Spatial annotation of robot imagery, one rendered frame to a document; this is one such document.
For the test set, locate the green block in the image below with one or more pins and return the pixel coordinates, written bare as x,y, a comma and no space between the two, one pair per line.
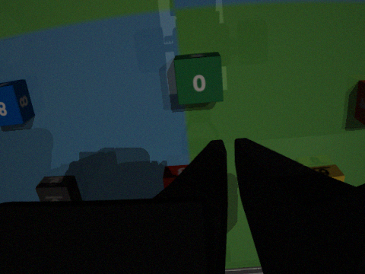
198,78

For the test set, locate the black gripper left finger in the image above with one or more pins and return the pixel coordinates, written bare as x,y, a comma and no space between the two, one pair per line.
182,230

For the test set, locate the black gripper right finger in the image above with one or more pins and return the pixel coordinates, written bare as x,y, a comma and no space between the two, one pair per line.
301,221

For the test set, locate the orange-red block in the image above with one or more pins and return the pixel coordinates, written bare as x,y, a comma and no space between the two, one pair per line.
360,102

